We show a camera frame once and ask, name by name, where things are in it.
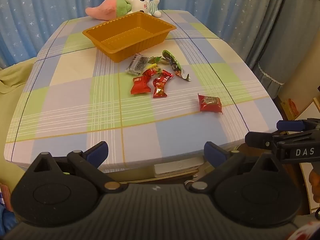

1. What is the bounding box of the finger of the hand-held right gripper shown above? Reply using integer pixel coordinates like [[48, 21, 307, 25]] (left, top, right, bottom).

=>
[[245, 131, 320, 153], [276, 118, 320, 132]]

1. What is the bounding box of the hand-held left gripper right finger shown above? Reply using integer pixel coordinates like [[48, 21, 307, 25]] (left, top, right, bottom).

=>
[[184, 141, 289, 193]]

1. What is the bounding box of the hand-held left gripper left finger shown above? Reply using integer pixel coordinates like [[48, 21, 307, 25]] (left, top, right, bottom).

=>
[[25, 141, 122, 194]]

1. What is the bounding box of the dark red white-lettered packet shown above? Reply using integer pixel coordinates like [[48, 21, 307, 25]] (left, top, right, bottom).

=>
[[197, 93, 223, 115]]

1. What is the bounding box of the large red candy wrapper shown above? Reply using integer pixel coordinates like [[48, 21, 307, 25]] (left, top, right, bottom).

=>
[[130, 69, 157, 95]]

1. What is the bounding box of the small red twist candy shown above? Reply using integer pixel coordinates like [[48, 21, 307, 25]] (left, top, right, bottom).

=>
[[152, 70, 174, 98]]

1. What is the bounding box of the long green and silver packet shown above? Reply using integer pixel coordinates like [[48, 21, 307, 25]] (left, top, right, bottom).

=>
[[162, 50, 192, 82]]

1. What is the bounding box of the black and clear snack packet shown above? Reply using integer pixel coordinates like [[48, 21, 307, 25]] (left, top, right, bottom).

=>
[[125, 54, 148, 76]]

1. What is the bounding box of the yellow snack packet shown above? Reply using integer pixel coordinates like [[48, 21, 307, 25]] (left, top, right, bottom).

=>
[[146, 64, 162, 74]]

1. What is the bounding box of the orange plastic tray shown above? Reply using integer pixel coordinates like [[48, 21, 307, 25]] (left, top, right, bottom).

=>
[[82, 11, 177, 63]]

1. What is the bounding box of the person's right hand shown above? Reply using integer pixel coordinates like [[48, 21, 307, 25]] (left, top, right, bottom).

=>
[[309, 167, 320, 203]]

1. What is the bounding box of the orange packet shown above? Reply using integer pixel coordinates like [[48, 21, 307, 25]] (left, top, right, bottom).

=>
[[287, 98, 299, 115]]

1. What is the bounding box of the cream wooden cabinet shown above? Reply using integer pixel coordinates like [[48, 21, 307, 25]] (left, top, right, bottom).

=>
[[277, 90, 320, 120]]

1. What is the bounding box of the plaid tablecloth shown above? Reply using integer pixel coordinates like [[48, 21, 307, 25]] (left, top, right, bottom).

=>
[[4, 9, 283, 173]]

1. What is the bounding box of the red and white printed clothing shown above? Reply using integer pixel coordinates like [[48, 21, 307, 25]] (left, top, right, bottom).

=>
[[287, 220, 320, 240]]

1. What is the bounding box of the grey-blue lace-trimmed cloth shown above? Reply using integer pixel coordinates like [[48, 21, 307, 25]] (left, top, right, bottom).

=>
[[246, 0, 320, 99]]

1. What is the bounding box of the light green sofa cover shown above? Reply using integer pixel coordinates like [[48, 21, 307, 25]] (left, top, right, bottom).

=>
[[0, 57, 38, 198]]

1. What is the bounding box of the blue patterned cloth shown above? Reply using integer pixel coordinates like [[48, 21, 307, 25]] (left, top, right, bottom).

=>
[[0, 182, 18, 233]]

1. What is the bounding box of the pink and green plush toy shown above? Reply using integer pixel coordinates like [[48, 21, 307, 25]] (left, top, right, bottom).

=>
[[85, 0, 134, 20]]

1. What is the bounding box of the white bunny plush toy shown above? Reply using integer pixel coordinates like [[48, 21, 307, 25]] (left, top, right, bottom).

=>
[[124, 0, 162, 18]]

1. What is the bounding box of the blue star-print curtain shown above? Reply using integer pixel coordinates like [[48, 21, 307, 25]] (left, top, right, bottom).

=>
[[0, 0, 275, 68]]

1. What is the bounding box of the wooden table frame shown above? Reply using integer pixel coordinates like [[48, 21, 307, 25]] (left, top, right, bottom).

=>
[[105, 166, 200, 184]]

